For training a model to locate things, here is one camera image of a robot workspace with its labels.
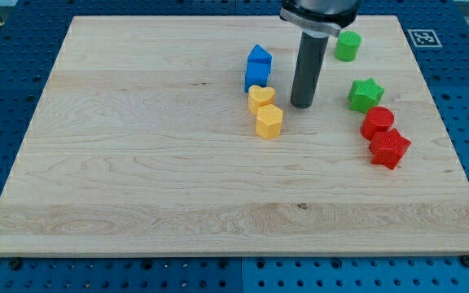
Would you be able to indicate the robot arm with grey flange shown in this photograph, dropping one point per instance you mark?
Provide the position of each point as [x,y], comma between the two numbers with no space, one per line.
[320,18]

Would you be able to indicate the yellow hexagon block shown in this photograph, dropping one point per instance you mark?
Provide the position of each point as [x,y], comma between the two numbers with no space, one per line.
[269,120]

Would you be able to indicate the yellow heart block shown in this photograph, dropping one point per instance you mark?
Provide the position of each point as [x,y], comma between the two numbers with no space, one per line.
[259,96]

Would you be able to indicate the blue cube block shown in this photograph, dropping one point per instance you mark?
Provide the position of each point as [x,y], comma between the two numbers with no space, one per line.
[256,74]

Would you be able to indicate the light wooden board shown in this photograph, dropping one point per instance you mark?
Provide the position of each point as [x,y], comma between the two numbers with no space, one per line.
[142,145]

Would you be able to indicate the blue triangular prism block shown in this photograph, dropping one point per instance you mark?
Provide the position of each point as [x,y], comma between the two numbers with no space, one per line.
[259,55]

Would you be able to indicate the dark grey cylindrical pointer rod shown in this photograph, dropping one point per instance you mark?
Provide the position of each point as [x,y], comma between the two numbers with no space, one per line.
[308,67]

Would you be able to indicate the green star block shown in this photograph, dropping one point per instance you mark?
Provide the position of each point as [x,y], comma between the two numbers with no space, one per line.
[364,94]

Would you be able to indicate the red cylinder block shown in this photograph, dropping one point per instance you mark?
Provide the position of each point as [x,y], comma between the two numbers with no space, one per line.
[377,119]

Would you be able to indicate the red star block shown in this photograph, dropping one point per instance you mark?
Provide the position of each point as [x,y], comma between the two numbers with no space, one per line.
[388,148]

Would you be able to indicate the green cylinder block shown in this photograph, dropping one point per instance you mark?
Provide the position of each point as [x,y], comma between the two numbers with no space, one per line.
[347,46]

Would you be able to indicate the white fiducial marker tag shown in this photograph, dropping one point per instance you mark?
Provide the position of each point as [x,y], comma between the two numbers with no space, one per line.
[424,38]

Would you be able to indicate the black bolt front left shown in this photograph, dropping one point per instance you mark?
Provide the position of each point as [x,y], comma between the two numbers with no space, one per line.
[15,264]

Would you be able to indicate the black bolt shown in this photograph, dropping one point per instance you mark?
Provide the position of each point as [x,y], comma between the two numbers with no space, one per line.
[15,264]
[464,260]

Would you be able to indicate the black bolt front right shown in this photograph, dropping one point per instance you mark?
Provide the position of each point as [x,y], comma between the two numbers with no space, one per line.
[464,260]

